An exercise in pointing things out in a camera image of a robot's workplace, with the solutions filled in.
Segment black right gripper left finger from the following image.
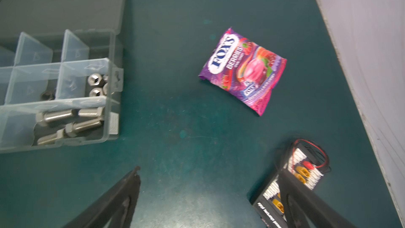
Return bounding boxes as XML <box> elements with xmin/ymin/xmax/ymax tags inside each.
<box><xmin>65</xmin><ymin>166</ymin><xmax>141</xmax><ymax>228</ymax></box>

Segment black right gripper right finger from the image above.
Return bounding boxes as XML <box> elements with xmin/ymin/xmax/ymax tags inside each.
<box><xmin>278</xmin><ymin>169</ymin><xmax>355</xmax><ymax>228</ymax></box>

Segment purple Fox's candy bag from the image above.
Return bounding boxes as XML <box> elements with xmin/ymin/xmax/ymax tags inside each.
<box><xmin>199</xmin><ymin>27</ymin><xmax>287</xmax><ymax>116</ymax></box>

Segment silver hex nut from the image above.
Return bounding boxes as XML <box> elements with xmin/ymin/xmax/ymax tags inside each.
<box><xmin>102</xmin><ymin>74</ymin><xmax>109</xmax><ymax>96</ymax></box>
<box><xmin>89</xmin><ymin>87</ymin><xmax>104</xmax><ymax>97</ymax></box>
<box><xmin>87</xmin><ymin>73</ymin><xmax>104</xmax><ymax>87</ymax></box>

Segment silver hex nut front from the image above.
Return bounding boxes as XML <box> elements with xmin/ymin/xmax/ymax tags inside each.
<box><xmin>102</xmin><ymin>74</ymin><xmax>109</xmax><ymax>96</ymax></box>

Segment silver hex bolt pair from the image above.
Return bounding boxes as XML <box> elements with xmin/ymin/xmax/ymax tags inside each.
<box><xmin>37</xmin><ymin>118</ymin><xmax>103</xmax><ymax>146</ymax></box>

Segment grey plastic organizer box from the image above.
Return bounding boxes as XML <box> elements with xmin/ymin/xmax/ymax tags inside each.
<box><xmin>1</xmin><ymin>0</ymin><xmax>124</xmax><ymax>153</ymax></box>

